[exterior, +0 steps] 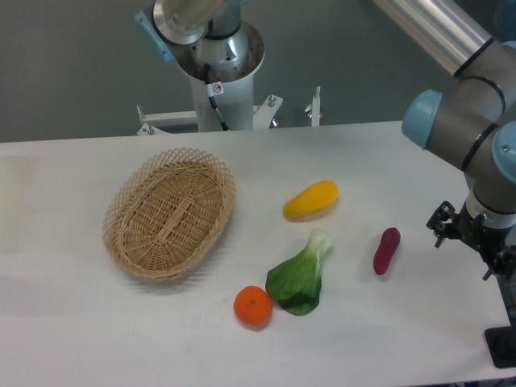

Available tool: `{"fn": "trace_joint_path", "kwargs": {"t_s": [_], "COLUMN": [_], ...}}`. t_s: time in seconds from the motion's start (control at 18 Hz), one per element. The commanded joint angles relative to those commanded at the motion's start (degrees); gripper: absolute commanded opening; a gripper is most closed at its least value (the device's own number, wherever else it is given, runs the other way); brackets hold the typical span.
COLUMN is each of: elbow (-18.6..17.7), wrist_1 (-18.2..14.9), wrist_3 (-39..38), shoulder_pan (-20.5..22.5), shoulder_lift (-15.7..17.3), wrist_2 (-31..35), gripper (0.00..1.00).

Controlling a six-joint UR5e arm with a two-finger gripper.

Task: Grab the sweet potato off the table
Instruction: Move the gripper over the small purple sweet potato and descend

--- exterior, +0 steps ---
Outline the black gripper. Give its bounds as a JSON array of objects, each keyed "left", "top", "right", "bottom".
[{"left": 426, "top": 201, "right": 515, "bottom": 281}]

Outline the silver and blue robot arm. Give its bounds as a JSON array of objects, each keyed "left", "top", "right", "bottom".
[{"left": 379, "top": 1, "right": 515, "bottom": 280}]

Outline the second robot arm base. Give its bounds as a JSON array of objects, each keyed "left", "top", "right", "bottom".
[{"left": 134, "top": 0, "right": 264, "bottom": 84}]

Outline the purple sweet potato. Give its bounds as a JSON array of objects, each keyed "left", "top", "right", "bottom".
[{"left": 372, "top": 227, "right": 401, "bottom": 276}]

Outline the black device at table edge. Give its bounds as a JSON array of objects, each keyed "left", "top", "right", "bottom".
[{"left": 485, "top": 327, "right": 515, "bottom": 369}]

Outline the yellow mango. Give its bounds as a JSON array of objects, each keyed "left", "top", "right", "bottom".
[{"left": 282, "top": 181, "right": 339, "bottom": 221}]

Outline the green bok choy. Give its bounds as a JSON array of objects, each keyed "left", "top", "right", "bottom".
[{"left": 265, "top": 229, "right": 331, "bottom": 316}]

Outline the orange tangerine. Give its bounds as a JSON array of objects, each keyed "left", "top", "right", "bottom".
[{"left": 233, "top": 285, "right": 273, "bottom": 327}]

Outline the oval wicker basket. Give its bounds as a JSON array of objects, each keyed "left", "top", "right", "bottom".
[{"left": 102, "top": 148, "right": 235, "bottom": 280}]

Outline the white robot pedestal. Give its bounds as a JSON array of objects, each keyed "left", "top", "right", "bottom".
[{"left": 189, "top": 75, "right": 254, "bottom": 132}]

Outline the black cable on pedestal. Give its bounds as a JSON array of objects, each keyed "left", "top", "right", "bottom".
[{"left": 203, "top": 64, "right": 231, "bottom": 132}]

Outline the white metal mounting frame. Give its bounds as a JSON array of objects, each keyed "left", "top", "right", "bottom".
[{"left": 135, "top": 85, "right": 324, "bottom": 136}]

